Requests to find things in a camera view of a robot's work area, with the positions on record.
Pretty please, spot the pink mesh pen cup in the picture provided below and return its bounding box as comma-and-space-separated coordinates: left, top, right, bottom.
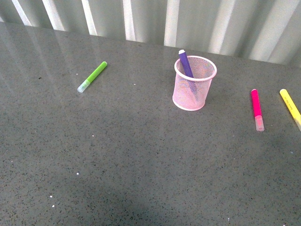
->
172, 56, 217, 111

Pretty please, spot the purple highlighter pen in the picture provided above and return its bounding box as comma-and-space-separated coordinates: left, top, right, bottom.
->
178, 49, 198, 95

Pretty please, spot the green highlighter pen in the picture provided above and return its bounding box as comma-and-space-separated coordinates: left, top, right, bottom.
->
77, 61, 107, 93

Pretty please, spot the pink highlighter pen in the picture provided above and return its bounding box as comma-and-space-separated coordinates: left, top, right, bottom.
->
251, 89, 264, 132

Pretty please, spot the yellow highlighter pen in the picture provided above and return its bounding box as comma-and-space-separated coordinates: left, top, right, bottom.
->
279, 89, 301, 130

